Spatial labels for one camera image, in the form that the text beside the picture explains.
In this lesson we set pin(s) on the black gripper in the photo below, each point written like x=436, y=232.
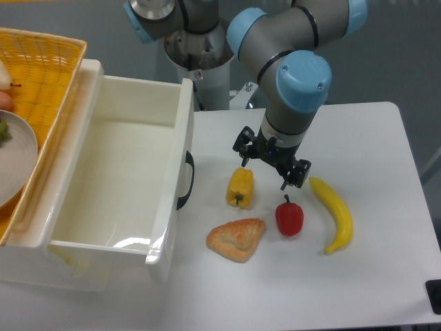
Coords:
x=249, y=146

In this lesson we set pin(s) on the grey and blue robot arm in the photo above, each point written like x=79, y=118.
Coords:
x=277, y=51

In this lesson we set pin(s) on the yellow toy pepper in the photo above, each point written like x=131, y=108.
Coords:
x=240, y=188

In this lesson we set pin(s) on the red toy pepper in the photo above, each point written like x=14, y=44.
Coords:
x=289, y=218

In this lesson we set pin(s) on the yellow toy banana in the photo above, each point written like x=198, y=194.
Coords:
x=339, y=211

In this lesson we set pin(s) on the triangular toy pastry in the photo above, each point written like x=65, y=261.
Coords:
x=236, y=240

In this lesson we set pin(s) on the white open drawer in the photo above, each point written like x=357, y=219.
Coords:
x=107, y=198

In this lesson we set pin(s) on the black device at table corner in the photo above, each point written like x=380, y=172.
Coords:
x=433, y=288

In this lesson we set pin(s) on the yellow woven basket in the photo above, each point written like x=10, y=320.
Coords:
x=45, y=65

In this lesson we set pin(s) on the grey round plate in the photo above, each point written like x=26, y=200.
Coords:
x=18, y=156

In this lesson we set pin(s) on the green toy grapes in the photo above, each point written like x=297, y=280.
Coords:
x=4, y=133

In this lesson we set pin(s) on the orange toy fruit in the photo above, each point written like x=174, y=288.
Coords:
x=6, y=102

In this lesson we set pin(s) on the white toy pear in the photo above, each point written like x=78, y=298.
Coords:
x=5, y=79

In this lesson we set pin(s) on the black drawer handle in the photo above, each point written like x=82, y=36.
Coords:
x=187, y=181

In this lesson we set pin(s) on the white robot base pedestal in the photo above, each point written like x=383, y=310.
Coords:
x=205, y=59

